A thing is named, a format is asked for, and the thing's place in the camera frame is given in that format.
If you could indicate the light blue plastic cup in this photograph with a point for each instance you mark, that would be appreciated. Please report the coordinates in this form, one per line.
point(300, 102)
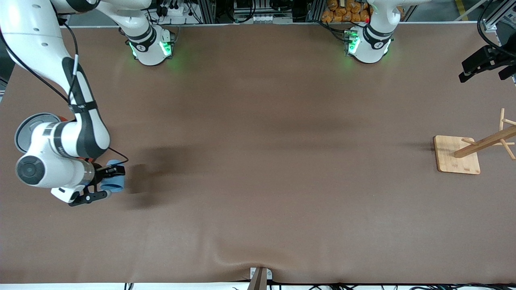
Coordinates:
point(115, 186)

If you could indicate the orange can grey lid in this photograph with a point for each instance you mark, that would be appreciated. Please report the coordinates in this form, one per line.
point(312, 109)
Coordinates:
point(28, 125)

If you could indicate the wooden mug tree rack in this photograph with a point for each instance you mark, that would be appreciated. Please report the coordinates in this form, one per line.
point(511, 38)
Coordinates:
point(457, 155)

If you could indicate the orange snack bag pile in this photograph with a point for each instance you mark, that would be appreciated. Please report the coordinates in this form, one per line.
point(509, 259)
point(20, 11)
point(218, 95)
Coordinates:
point(342, 14)

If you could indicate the brown table cloth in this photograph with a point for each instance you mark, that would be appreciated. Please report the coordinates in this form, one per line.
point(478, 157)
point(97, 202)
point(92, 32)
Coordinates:
point(258, 161)

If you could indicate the white power strip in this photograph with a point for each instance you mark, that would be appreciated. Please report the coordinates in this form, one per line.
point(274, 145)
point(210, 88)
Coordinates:
point(175, 10)

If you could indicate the white terminal block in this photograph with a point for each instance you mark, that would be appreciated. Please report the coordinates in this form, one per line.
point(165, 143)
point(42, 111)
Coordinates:
point(262, 18)

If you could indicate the aluminium frame post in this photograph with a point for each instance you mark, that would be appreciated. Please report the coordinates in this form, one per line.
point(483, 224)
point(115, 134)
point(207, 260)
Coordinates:
point(207, 12)
point(314, 11)
point(494, 20)

